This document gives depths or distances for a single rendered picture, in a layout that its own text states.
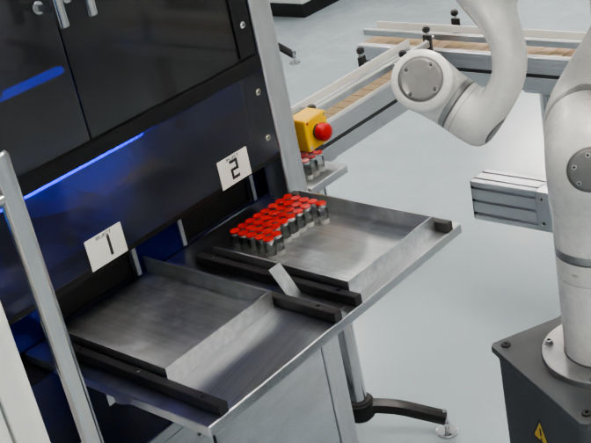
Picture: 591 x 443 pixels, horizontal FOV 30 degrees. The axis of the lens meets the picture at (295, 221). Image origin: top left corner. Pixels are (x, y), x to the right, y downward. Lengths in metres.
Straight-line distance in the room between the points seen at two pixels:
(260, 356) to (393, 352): 1.57
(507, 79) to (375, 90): 1.25
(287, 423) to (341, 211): 0.53
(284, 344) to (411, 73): 0.57
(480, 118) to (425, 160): 3.11
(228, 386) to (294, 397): 0.71
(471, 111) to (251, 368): 0.58
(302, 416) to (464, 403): 0.73
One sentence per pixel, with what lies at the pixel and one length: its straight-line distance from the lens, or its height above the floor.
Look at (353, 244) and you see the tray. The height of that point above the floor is 0.88.
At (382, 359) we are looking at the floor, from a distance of 3.36.
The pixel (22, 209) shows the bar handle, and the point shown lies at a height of 1.41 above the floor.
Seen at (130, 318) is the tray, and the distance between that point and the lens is 2.04.
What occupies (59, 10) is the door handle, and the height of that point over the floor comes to 1.46.
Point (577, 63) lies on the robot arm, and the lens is 1.58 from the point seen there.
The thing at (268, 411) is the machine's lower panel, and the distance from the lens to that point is 2.43.
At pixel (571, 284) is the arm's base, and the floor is 1.01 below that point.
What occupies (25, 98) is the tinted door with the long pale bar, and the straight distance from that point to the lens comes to 1.88.
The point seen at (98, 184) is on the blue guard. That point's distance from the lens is 1.98.
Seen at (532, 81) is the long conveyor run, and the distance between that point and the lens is 2.81.
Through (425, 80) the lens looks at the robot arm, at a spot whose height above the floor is 1.35.
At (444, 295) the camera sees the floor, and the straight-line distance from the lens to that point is 3.62.
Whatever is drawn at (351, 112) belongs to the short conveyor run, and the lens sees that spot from 2.63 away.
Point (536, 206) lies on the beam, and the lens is 2.99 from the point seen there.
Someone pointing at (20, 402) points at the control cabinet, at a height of 1.21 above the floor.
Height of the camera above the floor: 1.85
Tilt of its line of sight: 26 degrees down
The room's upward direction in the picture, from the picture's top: 12 degrees counter-clockwise
